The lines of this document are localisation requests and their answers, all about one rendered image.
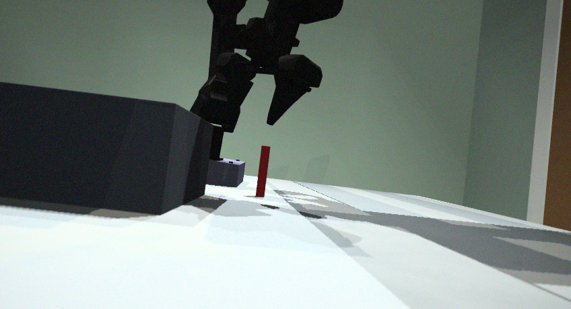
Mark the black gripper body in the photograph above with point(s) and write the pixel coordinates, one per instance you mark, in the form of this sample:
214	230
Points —
282	61

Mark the dark red peg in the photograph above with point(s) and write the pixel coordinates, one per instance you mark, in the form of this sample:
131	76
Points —
262	175

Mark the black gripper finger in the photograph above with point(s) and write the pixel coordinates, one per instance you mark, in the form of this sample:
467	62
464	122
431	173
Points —
238	88
288	90

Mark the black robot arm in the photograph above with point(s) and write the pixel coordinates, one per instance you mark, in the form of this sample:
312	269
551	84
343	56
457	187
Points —
212	101

